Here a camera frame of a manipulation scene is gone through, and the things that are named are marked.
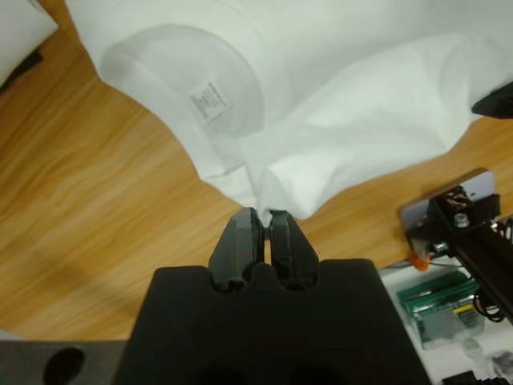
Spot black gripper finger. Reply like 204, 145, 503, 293
471, 81, 513, 121
207, 206, 266, 293
266, 208, 321, 291

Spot white printed t-shirt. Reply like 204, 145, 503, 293
63, 0, 513, 222

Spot white garment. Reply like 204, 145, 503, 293
0, 0, 60, 94

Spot black clamp block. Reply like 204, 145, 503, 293
495, 216, 513, 246

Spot orange and grey clamp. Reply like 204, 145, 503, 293
409, 249, 433, 273

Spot white tray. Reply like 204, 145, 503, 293
378, 262, 513, 385

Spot dark camera post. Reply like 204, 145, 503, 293
426, 187, 513, 284

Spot orange and black cables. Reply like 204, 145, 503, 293
471, 290, 513, 324

